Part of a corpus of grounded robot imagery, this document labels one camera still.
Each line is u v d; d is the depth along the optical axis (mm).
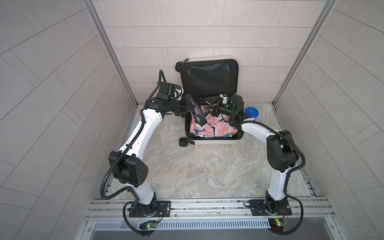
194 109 753
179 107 676
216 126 939
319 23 758
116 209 725
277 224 679
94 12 725
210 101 772
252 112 958
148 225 644
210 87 1029
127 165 418
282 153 503
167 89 578
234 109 690
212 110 789
